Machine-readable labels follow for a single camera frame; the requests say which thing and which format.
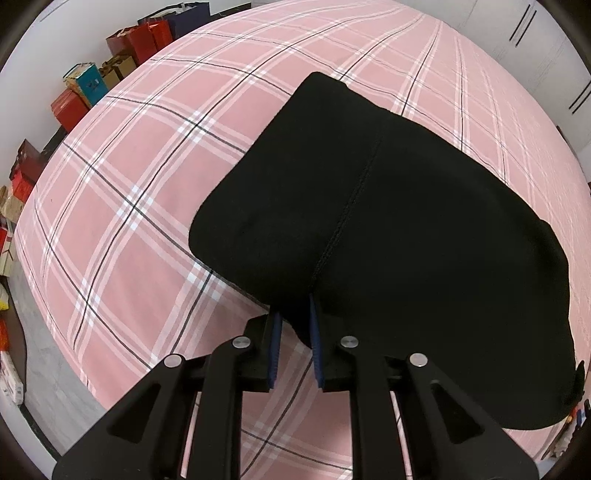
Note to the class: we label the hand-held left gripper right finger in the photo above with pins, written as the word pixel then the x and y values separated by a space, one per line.
pixel 316 344

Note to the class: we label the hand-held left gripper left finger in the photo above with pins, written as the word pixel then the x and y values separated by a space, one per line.
pixel 276 350

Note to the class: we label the black pants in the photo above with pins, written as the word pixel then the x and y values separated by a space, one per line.
pixel 392 207

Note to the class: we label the pink plaid bed sheet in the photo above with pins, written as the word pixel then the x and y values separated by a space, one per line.
pixel 138 184

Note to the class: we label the white box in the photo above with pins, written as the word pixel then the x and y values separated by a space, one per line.
pixel 9 376

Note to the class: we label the cardboard box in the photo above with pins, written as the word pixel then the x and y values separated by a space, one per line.
pixel 11 203

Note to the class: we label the dark red box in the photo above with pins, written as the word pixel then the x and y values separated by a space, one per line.
pixel 27 159

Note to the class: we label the brown box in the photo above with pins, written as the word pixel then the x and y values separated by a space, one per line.
pixel 121 67

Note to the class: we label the teal box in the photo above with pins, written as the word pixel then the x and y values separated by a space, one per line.
pixel 90 85

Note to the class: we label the red gift bag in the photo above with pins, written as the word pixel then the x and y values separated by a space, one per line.
pixel 159 34

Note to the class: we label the navy gift bag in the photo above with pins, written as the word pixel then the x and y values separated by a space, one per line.
pixel 189 21

